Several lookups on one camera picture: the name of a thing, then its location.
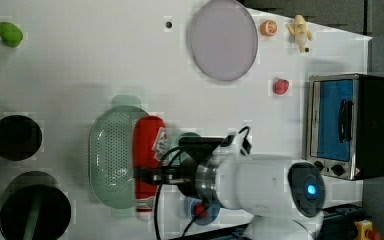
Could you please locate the black toaster oven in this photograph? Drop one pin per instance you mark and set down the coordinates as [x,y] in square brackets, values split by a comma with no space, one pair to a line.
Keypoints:
[345,126]

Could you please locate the red ketchup bottle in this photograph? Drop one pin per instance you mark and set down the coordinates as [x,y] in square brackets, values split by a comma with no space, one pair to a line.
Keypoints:
[148,145]

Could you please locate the orange slice toy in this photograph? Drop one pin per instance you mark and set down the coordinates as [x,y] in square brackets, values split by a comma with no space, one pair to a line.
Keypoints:
[268,28]

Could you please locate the red strawberry toy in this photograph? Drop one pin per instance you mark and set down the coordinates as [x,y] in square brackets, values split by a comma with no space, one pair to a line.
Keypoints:
[281,86]

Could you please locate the green toy vegetable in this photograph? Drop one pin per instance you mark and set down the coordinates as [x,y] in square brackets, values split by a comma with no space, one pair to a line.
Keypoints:
[10,34]

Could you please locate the green spatula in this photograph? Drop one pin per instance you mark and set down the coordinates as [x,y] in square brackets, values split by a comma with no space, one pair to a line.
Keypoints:
[33,216]

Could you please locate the blue bowl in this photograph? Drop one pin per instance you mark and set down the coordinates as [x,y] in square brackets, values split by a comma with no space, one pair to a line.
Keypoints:
[213,210]

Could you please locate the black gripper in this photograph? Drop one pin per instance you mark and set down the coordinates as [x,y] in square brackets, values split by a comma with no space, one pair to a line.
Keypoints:
[190,175]

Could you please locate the yellow banana toy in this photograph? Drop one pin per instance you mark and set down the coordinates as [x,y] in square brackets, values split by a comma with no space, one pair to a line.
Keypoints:
[299,30]

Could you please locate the green plastic strainer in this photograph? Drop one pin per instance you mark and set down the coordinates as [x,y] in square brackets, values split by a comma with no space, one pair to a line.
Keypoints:
[111,172]

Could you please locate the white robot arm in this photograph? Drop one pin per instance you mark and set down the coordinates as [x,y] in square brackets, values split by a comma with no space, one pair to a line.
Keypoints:
[284,196]

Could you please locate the small red toy in bowl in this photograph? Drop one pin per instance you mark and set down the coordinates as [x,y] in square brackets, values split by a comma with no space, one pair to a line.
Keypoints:
[200,210]

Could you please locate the yellow red toy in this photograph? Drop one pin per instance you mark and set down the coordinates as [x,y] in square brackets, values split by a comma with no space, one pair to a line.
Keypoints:
[363,227]

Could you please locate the grey round plate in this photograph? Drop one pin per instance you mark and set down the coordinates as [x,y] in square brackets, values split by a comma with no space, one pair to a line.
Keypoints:
[224,40]

